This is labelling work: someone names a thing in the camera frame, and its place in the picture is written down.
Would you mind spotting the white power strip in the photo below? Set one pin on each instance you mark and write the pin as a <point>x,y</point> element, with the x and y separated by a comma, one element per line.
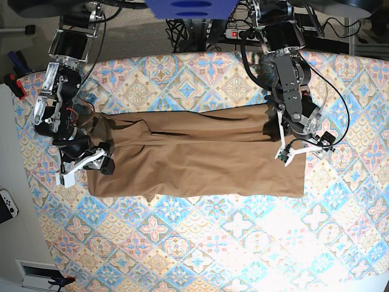
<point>237,34</point>

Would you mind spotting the white wall vent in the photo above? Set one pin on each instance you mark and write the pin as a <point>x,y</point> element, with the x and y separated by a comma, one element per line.
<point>36,275</point>

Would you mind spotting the black orange clamp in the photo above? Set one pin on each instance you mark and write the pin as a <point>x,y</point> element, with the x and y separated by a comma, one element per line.
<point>57,279</point>

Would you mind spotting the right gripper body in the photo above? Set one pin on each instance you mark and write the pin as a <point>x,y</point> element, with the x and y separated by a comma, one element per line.
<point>93,161</point>

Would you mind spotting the game console controller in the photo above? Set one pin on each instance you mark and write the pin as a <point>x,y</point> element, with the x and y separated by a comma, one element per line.
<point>8,207</point>

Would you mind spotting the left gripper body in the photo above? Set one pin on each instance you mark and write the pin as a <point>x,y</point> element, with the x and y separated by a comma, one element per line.
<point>301,137</point>

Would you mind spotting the red black clamp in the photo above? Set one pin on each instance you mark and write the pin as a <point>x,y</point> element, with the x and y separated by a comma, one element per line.
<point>15,85</point>

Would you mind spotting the patterned tablecloth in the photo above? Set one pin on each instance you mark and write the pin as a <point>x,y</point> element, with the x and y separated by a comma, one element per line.
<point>196,203</point>

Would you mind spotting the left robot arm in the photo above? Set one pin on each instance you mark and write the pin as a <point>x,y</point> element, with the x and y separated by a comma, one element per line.
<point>202,24</point>

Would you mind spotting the brown t-shirt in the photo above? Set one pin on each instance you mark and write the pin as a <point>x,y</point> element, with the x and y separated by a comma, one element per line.
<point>184,154</point>

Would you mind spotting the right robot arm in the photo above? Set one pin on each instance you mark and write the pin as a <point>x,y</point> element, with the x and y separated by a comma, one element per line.
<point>54,115</point>

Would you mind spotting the blue plastic box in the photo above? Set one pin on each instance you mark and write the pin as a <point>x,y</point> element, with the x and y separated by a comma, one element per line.
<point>191,9</point>

